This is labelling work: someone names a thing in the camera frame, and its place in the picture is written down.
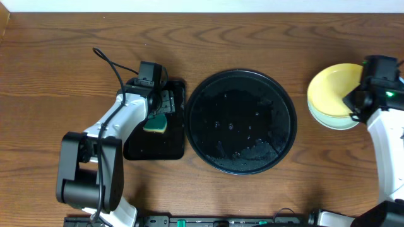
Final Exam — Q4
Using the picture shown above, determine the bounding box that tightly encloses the green yellow sponge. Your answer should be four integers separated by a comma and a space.
143, 113, 167, 134

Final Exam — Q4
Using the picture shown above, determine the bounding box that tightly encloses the mint plate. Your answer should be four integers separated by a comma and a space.
307, 101, 359, 131

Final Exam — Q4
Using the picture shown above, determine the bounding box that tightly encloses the yellow plate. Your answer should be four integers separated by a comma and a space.
307, 63, 363, 118

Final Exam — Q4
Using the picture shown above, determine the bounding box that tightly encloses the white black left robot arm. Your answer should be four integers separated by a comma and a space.
56, 88, 175, 226

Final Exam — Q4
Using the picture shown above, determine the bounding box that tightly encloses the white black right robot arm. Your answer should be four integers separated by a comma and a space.
309, 88, 403, 227

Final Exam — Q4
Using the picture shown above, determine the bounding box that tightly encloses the black rectangular tray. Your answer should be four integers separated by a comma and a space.
123, 81, 186, 161

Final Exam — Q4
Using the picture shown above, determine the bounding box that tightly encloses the black round tray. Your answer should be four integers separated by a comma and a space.
185, 69, 297, 175

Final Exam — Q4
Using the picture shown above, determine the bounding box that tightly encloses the black left camera cable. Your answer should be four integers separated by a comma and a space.
91, 47, 141, 227

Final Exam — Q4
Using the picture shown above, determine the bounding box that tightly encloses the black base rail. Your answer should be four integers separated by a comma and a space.
64, 214, 316, 227

